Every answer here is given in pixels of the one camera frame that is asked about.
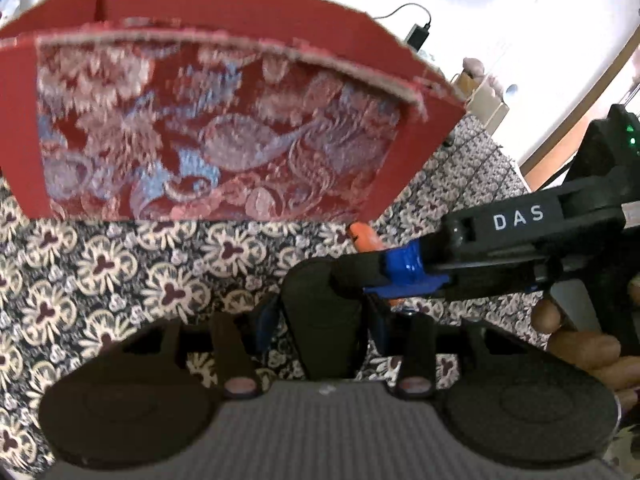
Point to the floral patterned tablecloth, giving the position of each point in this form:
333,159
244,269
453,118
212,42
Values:
100,265

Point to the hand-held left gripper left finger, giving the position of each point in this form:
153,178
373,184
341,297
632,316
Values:
263,321

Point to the person's right hand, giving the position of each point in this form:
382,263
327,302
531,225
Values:
585,350

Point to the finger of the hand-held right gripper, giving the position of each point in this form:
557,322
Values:
415,285
402,262

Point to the black power adapter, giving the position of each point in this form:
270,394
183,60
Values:
418,34

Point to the pink soft object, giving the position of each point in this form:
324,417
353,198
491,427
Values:
477,67

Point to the red brocade cardboard box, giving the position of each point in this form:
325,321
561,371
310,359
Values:
225,125

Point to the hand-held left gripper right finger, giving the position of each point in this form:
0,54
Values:
376,322

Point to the orange plastic object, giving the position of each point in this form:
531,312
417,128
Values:
367,240

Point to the black plastic object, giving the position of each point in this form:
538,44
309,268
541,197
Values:
320,320

